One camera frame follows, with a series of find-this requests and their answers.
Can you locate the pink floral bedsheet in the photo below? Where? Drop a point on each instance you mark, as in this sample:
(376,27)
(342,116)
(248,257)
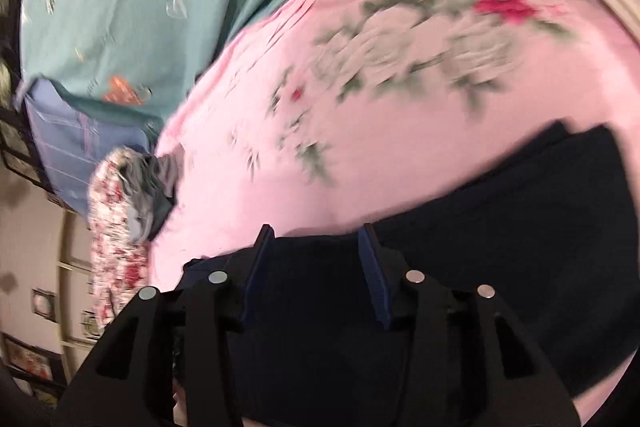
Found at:
(400,132)

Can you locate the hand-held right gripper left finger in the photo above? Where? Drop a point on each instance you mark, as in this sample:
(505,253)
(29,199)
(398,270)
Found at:
(260,262)

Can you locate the teal heart print blanket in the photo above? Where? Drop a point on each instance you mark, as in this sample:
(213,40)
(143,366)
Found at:
(150,7)

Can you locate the grey folded clothes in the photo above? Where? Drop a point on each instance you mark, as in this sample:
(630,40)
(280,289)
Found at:
(150,192)

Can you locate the dark navy pants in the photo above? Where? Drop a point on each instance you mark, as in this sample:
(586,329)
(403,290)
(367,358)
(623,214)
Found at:
(500,227)

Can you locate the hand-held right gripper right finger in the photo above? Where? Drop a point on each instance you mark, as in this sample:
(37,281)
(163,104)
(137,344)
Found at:
(372,272)

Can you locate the red white floral quilt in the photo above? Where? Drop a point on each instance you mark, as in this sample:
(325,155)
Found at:
(112,227)

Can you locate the group of framed wall pictures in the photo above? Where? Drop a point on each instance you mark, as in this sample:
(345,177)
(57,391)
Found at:
(30,307)

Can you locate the blue plaid blanket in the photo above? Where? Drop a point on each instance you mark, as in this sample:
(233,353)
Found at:
(65,142)

